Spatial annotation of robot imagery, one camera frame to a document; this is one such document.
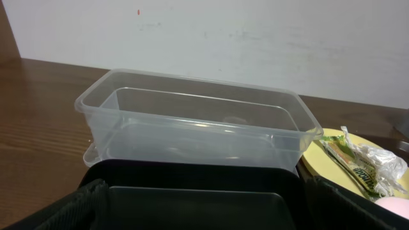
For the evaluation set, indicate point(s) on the yellow round plate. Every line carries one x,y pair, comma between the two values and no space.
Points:
318,163

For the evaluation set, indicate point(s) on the green snack wrapper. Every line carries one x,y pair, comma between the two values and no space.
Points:
359,170

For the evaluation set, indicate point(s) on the black plastic tray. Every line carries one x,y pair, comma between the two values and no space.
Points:
126,194

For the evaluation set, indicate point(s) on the white tissue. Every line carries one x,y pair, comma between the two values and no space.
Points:
387,166

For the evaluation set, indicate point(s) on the clear plastic waste bin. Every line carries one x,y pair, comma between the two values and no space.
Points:
157,117

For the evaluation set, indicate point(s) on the pink bowl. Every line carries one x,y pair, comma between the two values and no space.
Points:
396,205

